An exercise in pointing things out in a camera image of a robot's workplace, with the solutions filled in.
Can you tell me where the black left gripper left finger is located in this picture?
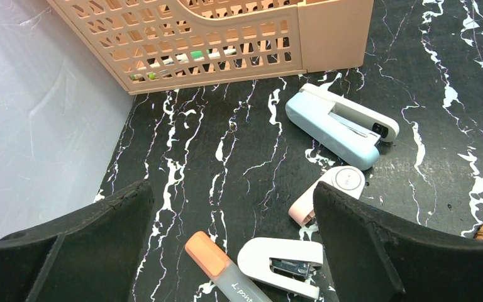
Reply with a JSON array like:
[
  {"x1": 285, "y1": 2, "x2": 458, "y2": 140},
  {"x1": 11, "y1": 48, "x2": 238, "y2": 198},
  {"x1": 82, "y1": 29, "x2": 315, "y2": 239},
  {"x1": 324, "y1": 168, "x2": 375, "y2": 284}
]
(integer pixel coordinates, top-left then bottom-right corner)
[{"x1": 0, "y1": 180, "x2": 154, "y2": 301}]

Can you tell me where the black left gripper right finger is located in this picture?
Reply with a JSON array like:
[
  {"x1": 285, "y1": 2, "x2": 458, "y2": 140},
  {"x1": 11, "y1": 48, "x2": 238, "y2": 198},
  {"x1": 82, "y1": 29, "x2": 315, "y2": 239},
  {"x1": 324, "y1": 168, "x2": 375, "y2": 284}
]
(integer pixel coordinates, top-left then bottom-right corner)
[{"x1": 316, "y1": 190, "x2": 483, "y2": 301}]

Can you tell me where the grey and orange stapler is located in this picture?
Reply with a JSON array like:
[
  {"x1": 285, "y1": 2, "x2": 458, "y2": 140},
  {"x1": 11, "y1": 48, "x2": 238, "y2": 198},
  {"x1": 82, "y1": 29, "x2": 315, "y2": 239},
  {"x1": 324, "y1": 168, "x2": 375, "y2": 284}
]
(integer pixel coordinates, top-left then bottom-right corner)
[{"x1": 185, "y1": 231, "x2": 271, "y2": 302}]

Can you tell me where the white and pink stapler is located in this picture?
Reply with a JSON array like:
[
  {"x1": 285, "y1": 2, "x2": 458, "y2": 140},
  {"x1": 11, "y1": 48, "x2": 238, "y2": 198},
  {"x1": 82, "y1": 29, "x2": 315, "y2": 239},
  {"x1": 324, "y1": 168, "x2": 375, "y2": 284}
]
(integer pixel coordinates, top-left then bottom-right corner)
[{"x1": 288, "y1": 165, "x2": 365, "y2": 228}]

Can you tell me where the orange plastic file organizer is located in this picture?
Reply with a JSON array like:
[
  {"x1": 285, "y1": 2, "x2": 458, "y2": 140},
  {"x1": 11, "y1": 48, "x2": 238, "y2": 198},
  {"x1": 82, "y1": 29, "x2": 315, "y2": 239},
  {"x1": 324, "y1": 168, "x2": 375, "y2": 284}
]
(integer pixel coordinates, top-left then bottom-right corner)
[{"x1": 50, "y1": 0, "x2": 374, "y2": 94}]

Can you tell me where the light blue stapler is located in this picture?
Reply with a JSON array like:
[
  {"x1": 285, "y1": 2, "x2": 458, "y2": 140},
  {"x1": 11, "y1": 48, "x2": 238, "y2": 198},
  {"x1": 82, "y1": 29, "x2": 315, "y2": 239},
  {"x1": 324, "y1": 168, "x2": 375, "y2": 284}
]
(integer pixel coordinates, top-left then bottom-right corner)
[{"x1": 286, "y1": 83, "x2": 400, "y2": 171}]

